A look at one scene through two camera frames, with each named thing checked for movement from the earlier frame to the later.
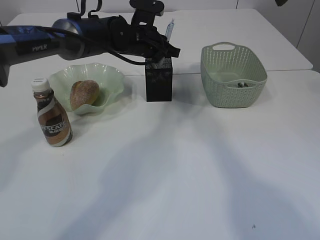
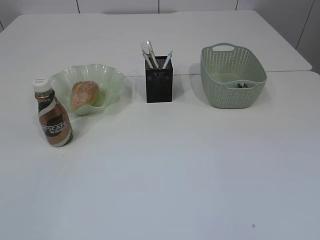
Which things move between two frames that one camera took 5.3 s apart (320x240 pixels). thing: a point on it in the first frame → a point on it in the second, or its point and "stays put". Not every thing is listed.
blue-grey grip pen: (169, 29) → (168, 60)
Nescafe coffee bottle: (55, 123) stays put
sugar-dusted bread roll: (82, 92) stays put
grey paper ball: (245, 85) stays put
